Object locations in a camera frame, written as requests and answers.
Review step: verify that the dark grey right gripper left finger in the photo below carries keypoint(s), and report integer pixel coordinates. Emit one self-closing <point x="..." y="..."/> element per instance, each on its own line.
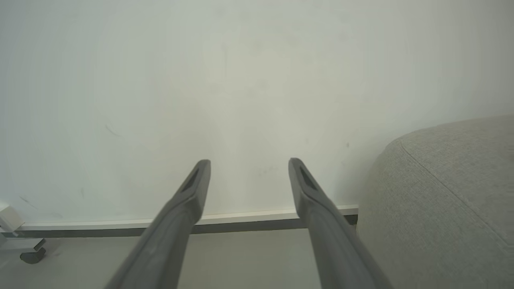
<point x="168" y="241"/>

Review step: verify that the white appliance with caster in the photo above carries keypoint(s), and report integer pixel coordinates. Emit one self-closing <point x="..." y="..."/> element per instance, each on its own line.
<point x="12" y="220"/>

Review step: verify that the white and black baseboard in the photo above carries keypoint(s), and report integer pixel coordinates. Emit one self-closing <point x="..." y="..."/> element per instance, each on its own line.
<point x="249" y="222"/>

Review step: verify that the grey fabric sofa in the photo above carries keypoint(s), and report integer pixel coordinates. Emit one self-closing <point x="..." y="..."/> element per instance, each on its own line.
<point x="441" y="208"/>

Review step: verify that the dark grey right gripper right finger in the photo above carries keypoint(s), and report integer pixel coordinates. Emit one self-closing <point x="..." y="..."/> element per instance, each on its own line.
<point x="333" y="245"/>

